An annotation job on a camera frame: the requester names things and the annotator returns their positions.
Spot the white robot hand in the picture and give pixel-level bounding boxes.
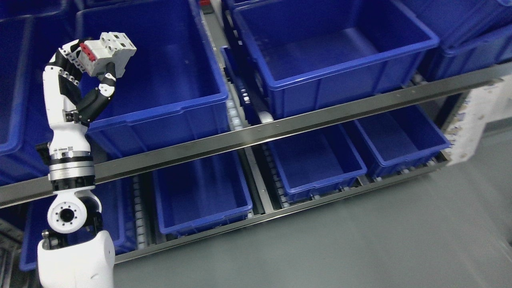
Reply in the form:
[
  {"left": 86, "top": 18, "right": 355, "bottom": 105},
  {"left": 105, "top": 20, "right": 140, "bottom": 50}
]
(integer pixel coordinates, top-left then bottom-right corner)
[{"left": 42, "top": 40, "right": 116, "bottom": 154}]

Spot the white red circuit breaker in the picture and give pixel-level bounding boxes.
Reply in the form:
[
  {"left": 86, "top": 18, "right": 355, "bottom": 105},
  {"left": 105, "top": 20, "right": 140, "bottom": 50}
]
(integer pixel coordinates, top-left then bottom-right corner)
[{"left": 78, "top": 32, "right": 137, "bottom": 80}]

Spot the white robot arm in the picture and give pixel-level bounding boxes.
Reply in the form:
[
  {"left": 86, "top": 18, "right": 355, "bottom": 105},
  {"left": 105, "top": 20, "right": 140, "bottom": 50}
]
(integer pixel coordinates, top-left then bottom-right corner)
[{"left": 37, "top": 38, "right": 123, "bottom": 288}]

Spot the large blue bin upper left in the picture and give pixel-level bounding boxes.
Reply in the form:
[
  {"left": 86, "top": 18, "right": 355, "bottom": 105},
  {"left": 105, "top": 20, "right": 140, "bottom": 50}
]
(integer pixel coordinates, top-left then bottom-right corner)
[{"left": 0, "top": 16, "right": 72, "bottom": 186}]

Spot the large blue bin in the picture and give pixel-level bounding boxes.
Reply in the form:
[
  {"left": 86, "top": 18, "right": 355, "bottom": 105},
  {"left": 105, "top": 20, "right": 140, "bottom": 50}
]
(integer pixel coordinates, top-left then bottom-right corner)
[
  {"left": 0, "top": 16, "right": 72, "bottom": 186},
  {"left": 75, "top": 0, "right": 229, "bottom": 158},
  {"left": 232, "top": 0, "right": 440, "bottom": 120}
]

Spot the large blue bin upper middle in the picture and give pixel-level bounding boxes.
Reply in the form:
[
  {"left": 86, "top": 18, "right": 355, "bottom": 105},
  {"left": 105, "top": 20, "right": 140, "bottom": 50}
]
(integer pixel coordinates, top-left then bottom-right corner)
[{"left": 75, "top": 0, "right": 229, "bottom": 158}]

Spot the blue bin lower left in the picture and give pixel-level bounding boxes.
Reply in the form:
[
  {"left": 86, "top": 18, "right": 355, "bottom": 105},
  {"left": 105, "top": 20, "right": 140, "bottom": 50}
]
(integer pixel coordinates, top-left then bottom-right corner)
[{"left": 19, "top": 178, "right": 138, "bottom": 272}]

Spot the white roller track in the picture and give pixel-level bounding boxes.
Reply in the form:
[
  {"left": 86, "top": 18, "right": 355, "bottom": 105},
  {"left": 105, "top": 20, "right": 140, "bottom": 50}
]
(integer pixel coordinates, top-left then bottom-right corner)
[{"left": 226, "top": 98, "right": 244, "bottom": 131}]

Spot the blue bin lower middle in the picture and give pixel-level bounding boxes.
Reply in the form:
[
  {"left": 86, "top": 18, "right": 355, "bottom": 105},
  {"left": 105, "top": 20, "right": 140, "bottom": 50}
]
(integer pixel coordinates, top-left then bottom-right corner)
[{"left": 152, "top": 151, "right": 253, "bottom": 238}]

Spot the large blue bin upper right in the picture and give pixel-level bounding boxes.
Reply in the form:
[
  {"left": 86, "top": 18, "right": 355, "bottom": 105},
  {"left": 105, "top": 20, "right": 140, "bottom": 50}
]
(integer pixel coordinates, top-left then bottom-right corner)
[{"left": 232, "top": 0, "right": 440, "bottom": 120}]

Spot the blue bin lower far right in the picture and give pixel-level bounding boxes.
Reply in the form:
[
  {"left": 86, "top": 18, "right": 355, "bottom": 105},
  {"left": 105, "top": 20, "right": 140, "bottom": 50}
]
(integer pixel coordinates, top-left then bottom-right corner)
[{"left": 342, "top": 105, "right": 450, "bottom": 178}]

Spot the blue bin far right top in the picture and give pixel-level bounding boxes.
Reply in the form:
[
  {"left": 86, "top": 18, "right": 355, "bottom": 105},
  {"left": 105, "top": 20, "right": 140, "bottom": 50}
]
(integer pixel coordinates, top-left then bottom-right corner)
[{"left": 403, "top": 0, "right": 512, "bottom": 81}]

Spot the white paper label sheet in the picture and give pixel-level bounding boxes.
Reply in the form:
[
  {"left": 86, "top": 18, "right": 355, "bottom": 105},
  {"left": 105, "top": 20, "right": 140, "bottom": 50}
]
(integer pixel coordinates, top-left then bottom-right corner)
[{"left": 444, "top": 75, "right": 512, "bottom": 166}]

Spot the steel shelf rail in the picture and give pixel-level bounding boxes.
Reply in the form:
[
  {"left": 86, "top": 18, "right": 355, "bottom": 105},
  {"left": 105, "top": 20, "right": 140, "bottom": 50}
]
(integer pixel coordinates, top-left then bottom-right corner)
[{"left": 0, "top": 62, "right": 512, "bottom": 208}]

